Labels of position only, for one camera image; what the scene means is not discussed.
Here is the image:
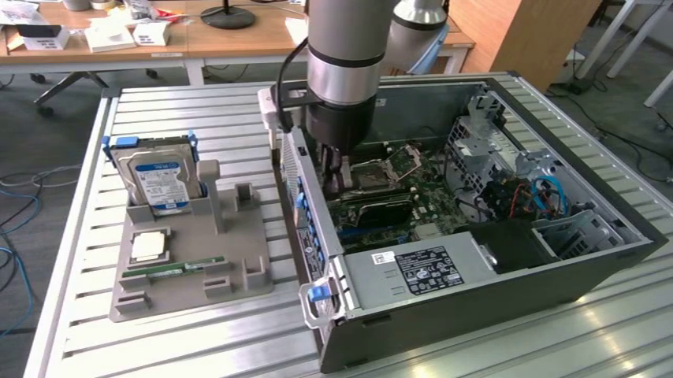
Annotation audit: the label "red white packet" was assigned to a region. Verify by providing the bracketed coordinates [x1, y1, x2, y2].
[155, 6, 194, 25]

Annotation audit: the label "white labelled box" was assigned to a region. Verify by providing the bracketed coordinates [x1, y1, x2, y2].
[131, 21, 172, 46]

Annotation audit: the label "black lamp base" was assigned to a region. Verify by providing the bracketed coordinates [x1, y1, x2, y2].
[199, 0, 258, 29]

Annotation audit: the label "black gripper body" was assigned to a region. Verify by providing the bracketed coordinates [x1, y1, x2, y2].
[306, 96, 379, 154]

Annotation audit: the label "white table frame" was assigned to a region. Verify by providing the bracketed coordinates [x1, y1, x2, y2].
[576, 0, 673, 109]

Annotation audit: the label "red orange wire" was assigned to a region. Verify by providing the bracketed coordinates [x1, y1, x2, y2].
[510, 183, 527, 218]

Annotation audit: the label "silver power supply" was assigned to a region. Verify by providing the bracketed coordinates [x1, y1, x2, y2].
[330, 232, 498, 310]

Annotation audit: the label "metal socket cover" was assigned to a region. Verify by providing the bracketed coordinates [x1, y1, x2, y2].
[386, 144, 425, 182]

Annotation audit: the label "black Nvidia graphics card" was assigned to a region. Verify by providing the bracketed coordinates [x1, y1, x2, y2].
[339, 191, 418, 228]

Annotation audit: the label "black power brick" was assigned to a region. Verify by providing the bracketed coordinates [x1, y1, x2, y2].
[546, 76, 593, 95]

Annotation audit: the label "black chair base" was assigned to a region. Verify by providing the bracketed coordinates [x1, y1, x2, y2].
[31, 70, 111, 117]

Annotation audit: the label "wooden cabinet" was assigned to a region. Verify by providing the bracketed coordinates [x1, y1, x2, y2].
[446, 0, 604, 86]

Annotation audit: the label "black PC case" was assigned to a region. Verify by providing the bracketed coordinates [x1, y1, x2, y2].
[267, 76, 669, 373]

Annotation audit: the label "wooden desk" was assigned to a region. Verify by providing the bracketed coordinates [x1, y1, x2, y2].
[0, 0, 478, 86]

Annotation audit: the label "silver CPU chip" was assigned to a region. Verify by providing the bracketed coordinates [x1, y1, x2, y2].
[130, 232, 171, 261]

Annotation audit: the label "blue disk wire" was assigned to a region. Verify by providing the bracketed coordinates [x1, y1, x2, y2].
[530, 176, 571, 217]

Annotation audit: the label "silver drive cage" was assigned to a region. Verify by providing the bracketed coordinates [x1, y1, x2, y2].
[443, 92, 566, 198]

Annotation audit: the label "silver disk bay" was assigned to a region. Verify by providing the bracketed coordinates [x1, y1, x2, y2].
[530, 208, 632, 261]

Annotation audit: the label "CPU socket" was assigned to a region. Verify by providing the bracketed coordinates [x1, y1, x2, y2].
[350, 159, 401, 194]

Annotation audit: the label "printed paper sheets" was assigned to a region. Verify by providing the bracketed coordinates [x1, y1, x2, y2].
[0, 6, 43, 25]

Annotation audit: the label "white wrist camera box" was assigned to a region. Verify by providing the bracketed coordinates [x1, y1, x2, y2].
[256, 87, 311, 131]

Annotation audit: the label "grey parts rack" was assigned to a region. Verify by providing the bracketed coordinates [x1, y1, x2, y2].
[107, 159, 278, 324]

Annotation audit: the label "hard disk with blue caddy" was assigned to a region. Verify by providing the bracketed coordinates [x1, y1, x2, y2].
[99, 129, 206, 217]

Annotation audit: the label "white open box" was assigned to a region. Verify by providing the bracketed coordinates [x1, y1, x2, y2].
[83, 17, 136, 54]

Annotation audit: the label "grey floor cable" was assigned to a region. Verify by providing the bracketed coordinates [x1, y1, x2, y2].
[0, 165, 80, 188]

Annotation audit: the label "black plastic air shroud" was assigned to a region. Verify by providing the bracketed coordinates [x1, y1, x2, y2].
[467, 218, 562, 275]

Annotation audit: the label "blue floor cable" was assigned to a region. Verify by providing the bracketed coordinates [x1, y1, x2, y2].
[0, 188, 41, 338]

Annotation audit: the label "green motherboard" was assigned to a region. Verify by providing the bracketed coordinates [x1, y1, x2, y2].
[319, 143, 474, 253]

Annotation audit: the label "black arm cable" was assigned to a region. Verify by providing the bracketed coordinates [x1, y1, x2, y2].
[276, 37, 311, 133]

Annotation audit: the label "white box black inlay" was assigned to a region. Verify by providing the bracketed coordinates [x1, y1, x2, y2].
[13, 24, 72, 51]

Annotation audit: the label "white paper stack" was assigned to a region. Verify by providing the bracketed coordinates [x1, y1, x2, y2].
[284, 17, 311, 48]

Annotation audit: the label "green RAM stick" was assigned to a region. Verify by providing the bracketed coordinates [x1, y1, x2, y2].
[123, 256, 227, 279]

